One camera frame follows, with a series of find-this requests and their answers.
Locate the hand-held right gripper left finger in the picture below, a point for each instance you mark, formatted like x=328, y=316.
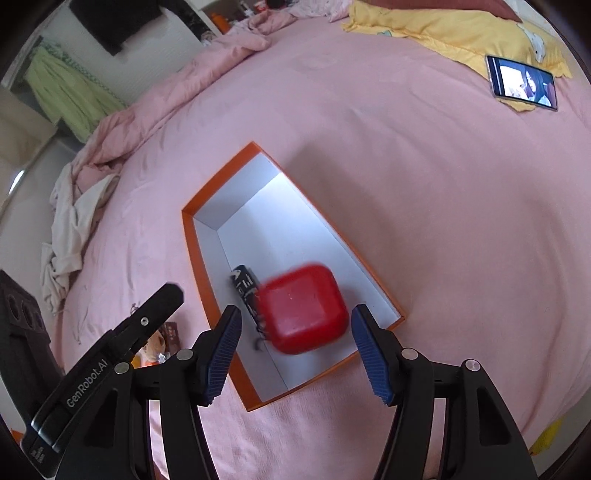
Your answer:
x=224, y=355

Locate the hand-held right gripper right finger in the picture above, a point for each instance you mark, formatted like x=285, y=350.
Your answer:
x=369, y=355

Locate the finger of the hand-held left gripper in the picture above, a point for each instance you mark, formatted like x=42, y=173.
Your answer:
x=152, y=318

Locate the dark brown packet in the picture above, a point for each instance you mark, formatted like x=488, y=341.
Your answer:
x=173, y=334

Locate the red plastic case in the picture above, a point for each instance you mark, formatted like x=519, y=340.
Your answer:
x=300, y=309

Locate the orange cardboard box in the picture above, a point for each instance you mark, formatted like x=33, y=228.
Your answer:
x=258, y=207

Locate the black box with round holes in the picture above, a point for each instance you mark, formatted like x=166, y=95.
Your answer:
x=18, y=332

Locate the crumpled white cloth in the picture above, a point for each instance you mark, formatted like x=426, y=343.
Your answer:
x=69, y=221

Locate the pink duvet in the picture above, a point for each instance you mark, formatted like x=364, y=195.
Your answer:
x=184, y=87

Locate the green hanging cloth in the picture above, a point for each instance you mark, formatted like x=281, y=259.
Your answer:
x=69, y=87

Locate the black hanging cloth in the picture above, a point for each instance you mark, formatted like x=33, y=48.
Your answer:
x=106, y=23

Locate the orange bottle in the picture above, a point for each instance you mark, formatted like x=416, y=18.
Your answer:
x=219, y=23

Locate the smartphone with lit screen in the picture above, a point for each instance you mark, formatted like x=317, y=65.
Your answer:
x=521, y=83

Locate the yellow pillow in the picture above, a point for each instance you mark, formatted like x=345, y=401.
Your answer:
x=438, y=27

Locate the floral pillow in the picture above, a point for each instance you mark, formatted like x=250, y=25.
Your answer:
x=318, y=7

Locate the maroon pillow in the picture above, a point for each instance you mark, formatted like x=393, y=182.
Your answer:
x=498, y=7

